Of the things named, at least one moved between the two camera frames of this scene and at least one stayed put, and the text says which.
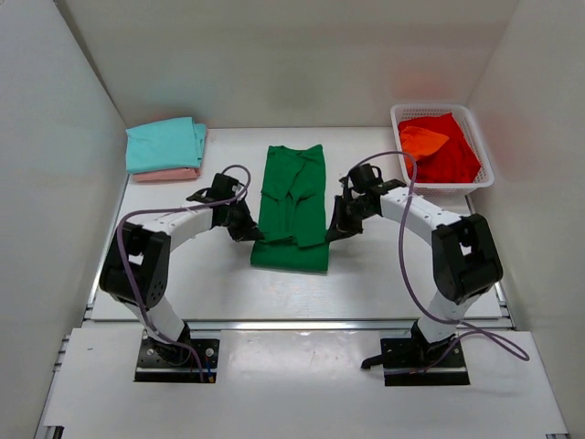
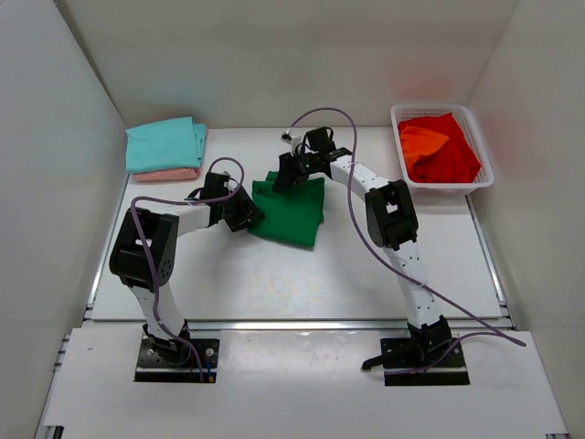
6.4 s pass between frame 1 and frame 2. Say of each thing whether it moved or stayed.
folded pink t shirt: stayed
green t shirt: moved
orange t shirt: stayed
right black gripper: moved
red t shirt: stayed
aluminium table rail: stayed
